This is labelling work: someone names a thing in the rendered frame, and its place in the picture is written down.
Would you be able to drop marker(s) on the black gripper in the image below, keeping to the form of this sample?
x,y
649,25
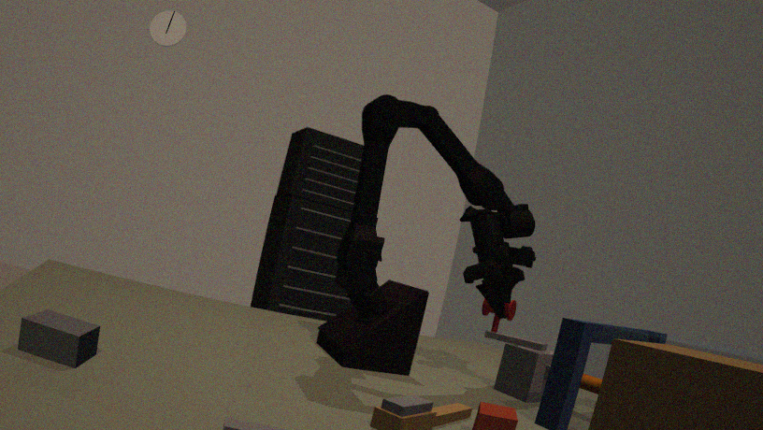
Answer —
x,y
498,280

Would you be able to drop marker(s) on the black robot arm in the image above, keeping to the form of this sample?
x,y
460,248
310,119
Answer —
x,y
360,248

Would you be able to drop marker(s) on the grey flat bar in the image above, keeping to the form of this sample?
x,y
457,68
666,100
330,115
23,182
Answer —
x,y
232,424

